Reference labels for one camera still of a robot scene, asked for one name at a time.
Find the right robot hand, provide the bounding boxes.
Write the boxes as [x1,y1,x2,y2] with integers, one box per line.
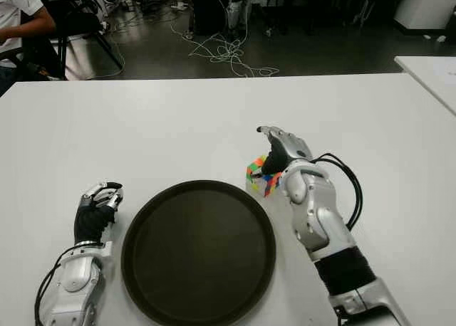
[256,125,314,179]

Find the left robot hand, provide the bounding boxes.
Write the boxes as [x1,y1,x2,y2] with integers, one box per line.
[73,181,125,243]

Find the multicoloured Rubik's cube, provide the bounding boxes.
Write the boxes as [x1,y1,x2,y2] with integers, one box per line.
[244,154,284,198]

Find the dark round plate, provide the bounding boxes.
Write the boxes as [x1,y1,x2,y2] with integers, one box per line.
[120,179,277,326]

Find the silver background robot legs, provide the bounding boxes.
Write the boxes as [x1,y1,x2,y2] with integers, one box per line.
[226,0,252,31]

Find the white side table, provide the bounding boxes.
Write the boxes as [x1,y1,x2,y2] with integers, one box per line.
[394,55,456,115]

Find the black cabinet on casters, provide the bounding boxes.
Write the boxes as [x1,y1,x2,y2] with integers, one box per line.
[190,0,229,35]

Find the white cabinet with black base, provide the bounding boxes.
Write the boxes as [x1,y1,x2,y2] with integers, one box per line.
[393,0,456,31]

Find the black office chair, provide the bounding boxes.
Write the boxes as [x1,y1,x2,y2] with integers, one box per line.
[21,0,125,81]

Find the person in white shirt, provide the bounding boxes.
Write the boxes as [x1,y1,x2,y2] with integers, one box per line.
[0,0,57,92]

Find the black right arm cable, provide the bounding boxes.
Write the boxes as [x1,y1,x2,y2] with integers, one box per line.
[311,153,364,231]

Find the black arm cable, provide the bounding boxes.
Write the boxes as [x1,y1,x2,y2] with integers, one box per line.
[311,153,364,231]
[33,247,72,326]

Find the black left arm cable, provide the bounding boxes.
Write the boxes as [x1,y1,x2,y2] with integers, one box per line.
[33,247,72,326]

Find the tangled white floor cable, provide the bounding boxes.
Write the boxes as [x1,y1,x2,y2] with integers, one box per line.
[170,23,281,78]

